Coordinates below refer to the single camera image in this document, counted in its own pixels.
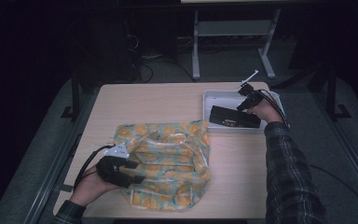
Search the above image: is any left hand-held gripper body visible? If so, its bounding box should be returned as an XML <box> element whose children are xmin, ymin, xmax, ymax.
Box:
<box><xmin>96</xmin><ymin>143</ymin><xmax>131</xmax><ymax>189</ymax></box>

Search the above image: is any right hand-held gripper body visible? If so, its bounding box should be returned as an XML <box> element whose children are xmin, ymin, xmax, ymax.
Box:
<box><xmin>237</xmin><ymin>69</ymin><xmax>265</xmax><ymax>107</ymax></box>

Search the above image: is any black box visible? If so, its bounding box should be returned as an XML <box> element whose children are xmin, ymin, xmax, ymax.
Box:
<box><xmin>208</xmin><ymin>105</ymin><xmax>262</xmax><ymax>130</ymax></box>

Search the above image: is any white plastic tray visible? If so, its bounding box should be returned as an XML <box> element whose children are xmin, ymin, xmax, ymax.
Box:
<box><xmin>201</xmin><ymin>89</ymin><xmax>291</xmax><ymax>135</ymax></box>

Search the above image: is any orange print cloth bag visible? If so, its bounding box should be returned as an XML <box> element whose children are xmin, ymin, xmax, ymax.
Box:
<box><xmin>113</xmin><ymin>119</ymin><xmax>213</xmax><ymax>213</ymax></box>

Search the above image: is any person's right hand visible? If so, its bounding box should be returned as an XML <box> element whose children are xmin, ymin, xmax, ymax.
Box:
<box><xmin>246</xmin><ymin>98</ymin><xmax>284</xmax><ymax>124</ymax></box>

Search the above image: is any person's left hand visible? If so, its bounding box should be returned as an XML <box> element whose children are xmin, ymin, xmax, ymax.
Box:
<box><xmin>69</xmin><ymin>164</ymin><xmax>123</xmax><ymax>207</ymax></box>

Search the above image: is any white metal desk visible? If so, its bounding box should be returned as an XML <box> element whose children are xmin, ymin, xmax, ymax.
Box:
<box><xmin>180</xmin><ymin>0</ymin><xmax>312</xmax><ymax>80</ymax></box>

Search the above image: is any black metal stand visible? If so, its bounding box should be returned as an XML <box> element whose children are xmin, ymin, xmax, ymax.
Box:
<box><xmin>325</xmin><ymin>63</ymin><xmax>352</xmax><ymax>121</ymax></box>
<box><xmin>61</xmin><ymin>69</ymin><xmax>82</xmax><ymax>123</ymax></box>

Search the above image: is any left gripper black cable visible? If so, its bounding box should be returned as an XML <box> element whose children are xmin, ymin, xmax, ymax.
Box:
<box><xmin>73</xmin><ymin>144</ymin><xmax>116</xmax><ymax>191</ymax></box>

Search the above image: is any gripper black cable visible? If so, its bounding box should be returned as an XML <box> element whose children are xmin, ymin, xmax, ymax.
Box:
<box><xmin>255</xmin><ymin>89</ymin><xmax>291</xmax><ymax>130</ymax></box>
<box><xmin>73</xmin><ymin>144</ymin><xmax>116</xmax><ymax>191</ymax></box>

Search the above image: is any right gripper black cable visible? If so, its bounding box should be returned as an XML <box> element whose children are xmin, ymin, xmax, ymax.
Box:
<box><xmin>255</xmin><ymin>89</ymin><xmax>291</xmax><ymax>130</ymax></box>

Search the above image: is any aluminium rail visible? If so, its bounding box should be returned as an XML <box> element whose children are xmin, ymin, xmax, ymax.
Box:
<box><xmin>310</xmin><ymin>90</ymin><xmax>358</xmax><ymax>204</ymax></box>
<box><xmin>21</xmin><ymin>88</ymin><xmax>99</xmax><ymax>224</ymax></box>

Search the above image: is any bundle of black cables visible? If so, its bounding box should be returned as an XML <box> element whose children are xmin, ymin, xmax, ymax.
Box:
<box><xmin>126</xmin><ymin>33</ymin><xmax>198</xmax><ymax>84</ymax></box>

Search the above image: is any thin black cable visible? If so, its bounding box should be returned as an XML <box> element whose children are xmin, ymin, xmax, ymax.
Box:
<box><xmin>310</xmin><ymin>163</ymin><xmax>358</xmax><ymax>217</ymax></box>

